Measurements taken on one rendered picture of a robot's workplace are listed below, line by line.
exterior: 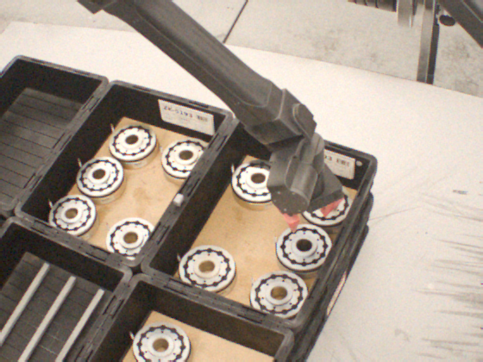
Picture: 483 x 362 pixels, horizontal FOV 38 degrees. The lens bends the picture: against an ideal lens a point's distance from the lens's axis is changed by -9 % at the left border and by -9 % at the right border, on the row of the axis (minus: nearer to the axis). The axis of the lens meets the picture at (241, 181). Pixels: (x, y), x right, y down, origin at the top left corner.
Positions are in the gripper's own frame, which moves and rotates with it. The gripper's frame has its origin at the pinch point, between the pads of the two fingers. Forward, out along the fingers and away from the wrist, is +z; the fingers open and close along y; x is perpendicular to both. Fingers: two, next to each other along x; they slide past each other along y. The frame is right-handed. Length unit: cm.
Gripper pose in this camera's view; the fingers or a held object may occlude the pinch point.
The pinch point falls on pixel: (308, 219)
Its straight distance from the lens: 133.1
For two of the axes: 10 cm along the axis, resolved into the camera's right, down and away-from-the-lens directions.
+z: 0.8, 6.3, 7.7
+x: -4.5, -6.7, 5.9
